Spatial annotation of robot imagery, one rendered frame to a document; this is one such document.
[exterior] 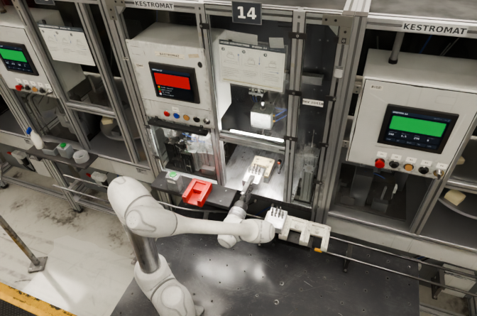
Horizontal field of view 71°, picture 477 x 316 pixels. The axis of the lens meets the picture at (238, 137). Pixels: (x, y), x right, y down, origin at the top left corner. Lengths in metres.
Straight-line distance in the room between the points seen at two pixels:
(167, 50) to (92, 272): 2.03
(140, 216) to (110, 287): 1.76
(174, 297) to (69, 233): 1.86
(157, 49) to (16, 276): 2.34
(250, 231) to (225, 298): 0.52
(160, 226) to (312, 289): 1.02
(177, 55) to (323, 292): 1.43
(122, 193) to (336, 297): 1.25
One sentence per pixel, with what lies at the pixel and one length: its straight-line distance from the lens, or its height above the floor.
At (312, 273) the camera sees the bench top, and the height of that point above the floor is 0.68.
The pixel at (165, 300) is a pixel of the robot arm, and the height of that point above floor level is 0.95.
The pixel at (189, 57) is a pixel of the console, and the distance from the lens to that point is 1.60.
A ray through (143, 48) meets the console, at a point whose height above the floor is 1.80.
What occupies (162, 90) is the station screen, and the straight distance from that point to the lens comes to 1.77.
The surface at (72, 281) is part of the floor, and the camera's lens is 3.14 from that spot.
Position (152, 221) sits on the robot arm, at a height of 1.50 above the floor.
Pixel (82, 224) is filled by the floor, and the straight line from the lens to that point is 3.43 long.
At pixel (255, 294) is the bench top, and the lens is 1.99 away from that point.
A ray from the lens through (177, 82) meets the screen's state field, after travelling 1.69.
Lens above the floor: 2.49
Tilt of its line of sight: 40 degrees down
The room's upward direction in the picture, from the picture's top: 4 degrees counter-clockwise
